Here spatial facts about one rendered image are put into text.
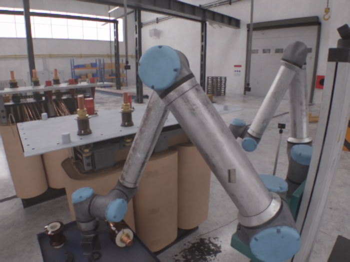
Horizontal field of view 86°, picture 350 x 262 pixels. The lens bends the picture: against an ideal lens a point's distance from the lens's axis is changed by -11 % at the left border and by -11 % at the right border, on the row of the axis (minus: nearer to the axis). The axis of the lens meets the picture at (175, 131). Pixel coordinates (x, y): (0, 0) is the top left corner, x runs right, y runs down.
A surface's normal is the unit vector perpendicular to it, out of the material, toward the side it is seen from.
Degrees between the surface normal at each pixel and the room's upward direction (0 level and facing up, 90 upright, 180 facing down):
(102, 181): 90
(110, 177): 90
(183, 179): 90
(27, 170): 90
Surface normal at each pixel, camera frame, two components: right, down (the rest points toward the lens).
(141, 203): -0.22, 0.27
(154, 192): 0.36, 0.26
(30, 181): 0.66, 0.21
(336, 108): -0.75, 0.18
